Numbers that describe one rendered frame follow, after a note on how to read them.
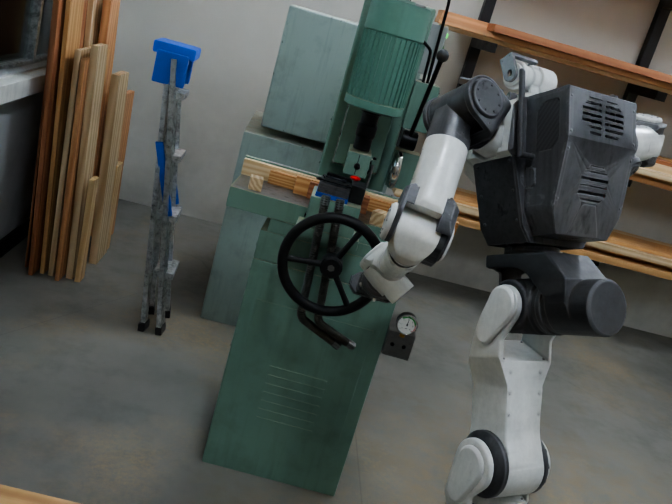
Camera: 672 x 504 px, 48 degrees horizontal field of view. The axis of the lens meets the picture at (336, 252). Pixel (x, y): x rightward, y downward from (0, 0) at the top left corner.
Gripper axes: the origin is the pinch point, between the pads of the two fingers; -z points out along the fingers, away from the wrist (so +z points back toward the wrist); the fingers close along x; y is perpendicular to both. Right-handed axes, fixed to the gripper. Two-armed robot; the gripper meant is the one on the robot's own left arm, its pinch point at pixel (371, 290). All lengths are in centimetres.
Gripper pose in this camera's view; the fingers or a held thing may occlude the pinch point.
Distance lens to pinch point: 193.0
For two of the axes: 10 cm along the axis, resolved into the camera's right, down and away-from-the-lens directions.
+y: 2.6, -9.4, 2.3
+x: 9.6, 2.8, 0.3
